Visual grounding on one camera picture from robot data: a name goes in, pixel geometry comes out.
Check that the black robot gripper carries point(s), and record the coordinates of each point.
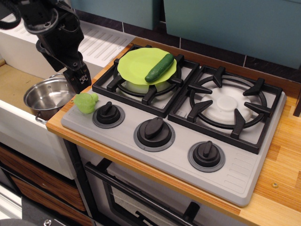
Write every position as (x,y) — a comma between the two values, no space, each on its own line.
(59,45)

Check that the light green toy cauliflower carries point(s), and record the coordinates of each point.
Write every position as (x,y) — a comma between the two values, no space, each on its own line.
(86,102)

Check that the dark green toy pickle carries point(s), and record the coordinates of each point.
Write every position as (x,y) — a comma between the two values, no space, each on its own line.
(160,68)

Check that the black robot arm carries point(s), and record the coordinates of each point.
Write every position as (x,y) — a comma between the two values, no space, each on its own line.
(37,15)

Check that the small stainless steel pot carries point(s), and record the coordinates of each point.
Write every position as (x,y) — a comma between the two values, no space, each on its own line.
(47,97)

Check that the lime green plastic plate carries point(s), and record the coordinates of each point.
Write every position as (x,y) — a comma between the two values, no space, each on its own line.
(135,65)

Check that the black left burner grate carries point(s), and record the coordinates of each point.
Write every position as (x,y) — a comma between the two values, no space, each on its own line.
(155,99)

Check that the black burner grate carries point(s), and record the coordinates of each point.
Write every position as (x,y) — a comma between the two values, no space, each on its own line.
(228,107)
(155,99)

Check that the black left stove knob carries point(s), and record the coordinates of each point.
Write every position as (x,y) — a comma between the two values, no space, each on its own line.
(108,116)

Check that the black stove knob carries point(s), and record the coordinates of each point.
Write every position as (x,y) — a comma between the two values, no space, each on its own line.
(154,135)
(108,116)
(206,157)

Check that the black middle stove knob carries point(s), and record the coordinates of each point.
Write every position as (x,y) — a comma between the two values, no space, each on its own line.
(154,135)

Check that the wood grain drawer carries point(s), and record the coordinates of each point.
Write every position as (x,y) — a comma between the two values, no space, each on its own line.
(45,187)

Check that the toy oven door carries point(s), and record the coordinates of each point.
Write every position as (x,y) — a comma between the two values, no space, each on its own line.
(131,199)

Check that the grey toy stove top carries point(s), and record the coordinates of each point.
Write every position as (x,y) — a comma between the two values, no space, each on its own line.
(234,182)

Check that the black right stove knob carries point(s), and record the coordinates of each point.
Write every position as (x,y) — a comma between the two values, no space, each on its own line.
(206,157)

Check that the black right burner grate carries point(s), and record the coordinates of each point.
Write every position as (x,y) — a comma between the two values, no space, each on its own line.
(228,107)

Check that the teal wall panel left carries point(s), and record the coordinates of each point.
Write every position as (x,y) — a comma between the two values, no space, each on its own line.
(141,13)

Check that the teal wall panel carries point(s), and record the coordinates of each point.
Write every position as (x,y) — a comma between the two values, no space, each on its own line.
(141,13)
(269,30)

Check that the black oven door handle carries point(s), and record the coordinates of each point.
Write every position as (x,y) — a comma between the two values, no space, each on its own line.
(185,220)

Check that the teal wall panel right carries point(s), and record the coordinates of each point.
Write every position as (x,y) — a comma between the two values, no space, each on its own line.
(269,30)

